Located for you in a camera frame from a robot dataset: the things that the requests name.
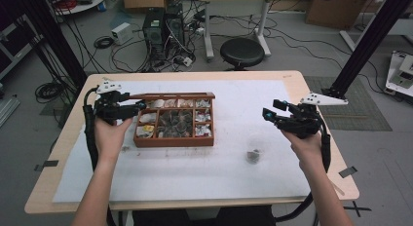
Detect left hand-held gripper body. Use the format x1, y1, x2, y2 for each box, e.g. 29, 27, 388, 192
93, 79, 140, 127

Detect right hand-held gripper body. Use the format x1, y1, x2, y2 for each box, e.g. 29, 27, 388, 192
274, 92, 350, 140

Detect clear glass cup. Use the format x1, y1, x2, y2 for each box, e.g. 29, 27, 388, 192
244, 133, 265, 166

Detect small dark tea bag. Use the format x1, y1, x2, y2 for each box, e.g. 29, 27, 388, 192
245, 148, 261, 165

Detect wooden box with glass lid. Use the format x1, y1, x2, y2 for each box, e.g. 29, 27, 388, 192
128, 92, 216, 149

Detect person's left hand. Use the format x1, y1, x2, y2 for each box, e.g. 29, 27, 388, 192
94, 116, 134, 166

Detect person's right hand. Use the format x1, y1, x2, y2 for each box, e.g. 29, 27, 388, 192
280, 128, 324, 175

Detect pile of dark tea bags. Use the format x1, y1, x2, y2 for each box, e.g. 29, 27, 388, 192
157, 109, 195, 138

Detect white box device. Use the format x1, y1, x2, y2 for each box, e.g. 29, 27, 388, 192
110, 21, 134, 46

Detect black round stool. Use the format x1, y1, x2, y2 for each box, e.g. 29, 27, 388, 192
219, 37, 266, 72

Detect grey floor mat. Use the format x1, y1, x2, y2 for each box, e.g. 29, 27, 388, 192
303, 75, 394, 132

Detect group of white wrapped packets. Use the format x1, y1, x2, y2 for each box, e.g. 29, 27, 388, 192
135, 98, 213, 138

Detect black computer tower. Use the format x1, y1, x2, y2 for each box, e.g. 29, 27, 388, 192
165, 1, 187, 49
141, 6, 168, 62

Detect grey tape strip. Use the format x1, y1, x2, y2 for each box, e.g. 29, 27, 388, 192
338, 166, 358, 179
33, 159, 60, 172

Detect white foam mat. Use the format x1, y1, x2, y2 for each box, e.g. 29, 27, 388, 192
53, 79, 312, 205

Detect round white table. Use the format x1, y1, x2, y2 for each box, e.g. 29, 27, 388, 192
48, 0, 108, 17

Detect large printed cardboard box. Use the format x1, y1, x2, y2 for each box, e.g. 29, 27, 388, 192
305, 0, 382, 31

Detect white machine housing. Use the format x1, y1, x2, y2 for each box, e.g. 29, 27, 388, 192
384, 50, 413, 99

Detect light wooden table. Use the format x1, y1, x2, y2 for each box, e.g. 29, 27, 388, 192
23, 69, 360, 216

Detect person's dark clothing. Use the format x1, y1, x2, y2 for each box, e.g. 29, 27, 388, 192
131, 204, 278, 226

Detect left hand-held gripper cable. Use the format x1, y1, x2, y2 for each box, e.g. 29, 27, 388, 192
82, 87, 117, 226

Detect hand-held gripper cable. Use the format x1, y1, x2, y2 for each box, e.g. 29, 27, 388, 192
276, 120, 333, 224
82, 87, 117, 226

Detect right hand-held gripper cable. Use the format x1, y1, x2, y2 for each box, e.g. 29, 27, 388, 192
276, 120, 333, 224

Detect small coiled black cable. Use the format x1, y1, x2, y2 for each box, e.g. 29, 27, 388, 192
93, 35, 116, 51

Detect large coiled black cable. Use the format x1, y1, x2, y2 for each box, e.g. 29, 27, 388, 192
34, 81, 66, 104

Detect black metal frame post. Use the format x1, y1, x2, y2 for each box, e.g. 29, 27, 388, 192
18, 0, 90, 91
320, 0, 413, 99

